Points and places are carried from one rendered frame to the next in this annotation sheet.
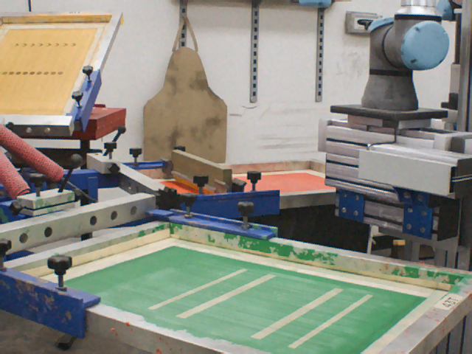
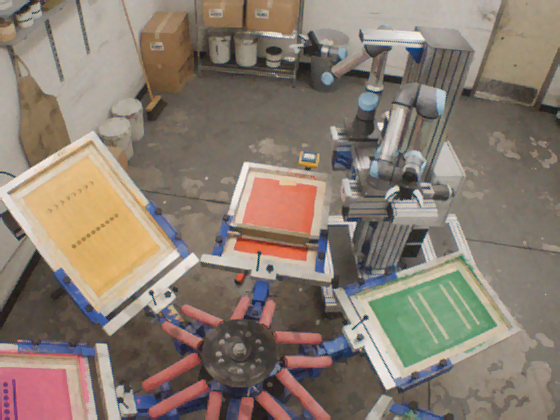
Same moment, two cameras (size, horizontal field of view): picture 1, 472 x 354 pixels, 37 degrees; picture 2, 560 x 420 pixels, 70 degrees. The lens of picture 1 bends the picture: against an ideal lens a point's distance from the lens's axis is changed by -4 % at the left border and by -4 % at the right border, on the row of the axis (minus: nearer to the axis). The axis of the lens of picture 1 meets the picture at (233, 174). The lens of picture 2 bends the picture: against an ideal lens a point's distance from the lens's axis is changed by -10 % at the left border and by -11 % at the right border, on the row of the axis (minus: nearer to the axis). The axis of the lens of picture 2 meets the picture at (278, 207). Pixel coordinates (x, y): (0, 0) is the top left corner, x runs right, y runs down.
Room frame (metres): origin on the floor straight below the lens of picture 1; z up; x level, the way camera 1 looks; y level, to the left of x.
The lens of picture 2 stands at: (1.37, 1.44, 2.94)
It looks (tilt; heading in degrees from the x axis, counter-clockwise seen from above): 47 degrees down; 302
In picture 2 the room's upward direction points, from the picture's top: 4 degrees clockwise
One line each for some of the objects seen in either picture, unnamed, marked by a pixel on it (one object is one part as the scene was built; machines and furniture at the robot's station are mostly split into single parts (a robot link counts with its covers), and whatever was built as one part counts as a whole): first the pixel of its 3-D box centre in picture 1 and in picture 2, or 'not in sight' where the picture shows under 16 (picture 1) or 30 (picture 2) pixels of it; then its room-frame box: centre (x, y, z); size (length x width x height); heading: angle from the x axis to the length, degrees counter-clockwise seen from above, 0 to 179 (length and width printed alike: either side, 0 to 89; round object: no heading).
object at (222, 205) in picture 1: (227, 203); (321, 252); (1.97, 0.01, 0.97); 0.30 x 0.05 x 0.07; 116
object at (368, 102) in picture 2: not in sight; (367, 105); (2.19, -0.80, 1.42); 0.13 x 0.12 x 0.14; 103
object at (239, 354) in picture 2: not in sight; (243, 403); (1.86, 0.87, 0.67); 0.39 x 0.39 x 1.35
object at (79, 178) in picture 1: (87, 179); (261, 288); (2.08, 0.43, 1.02); 0.17 x 0.06 x 0.05; 116
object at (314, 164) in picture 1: (257, 182); (278, 214); (2.33, -0.08, 0.97); 0.79 x 0.58 x 0.04; 116
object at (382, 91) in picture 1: (390, 88); (381, 174); (1.88, -0.40, 1.31); 0.15 x 0.15 x 0.10
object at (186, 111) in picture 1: (186, 104); (37, 114); (4.32, 0.29, 1.06); 0.53 x 0.07 x 1.05; 116
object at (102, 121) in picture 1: (66, 122); not in sight; (3.28, 0.77, 1.06); 0.61 x 0.46 x 0.12; 176
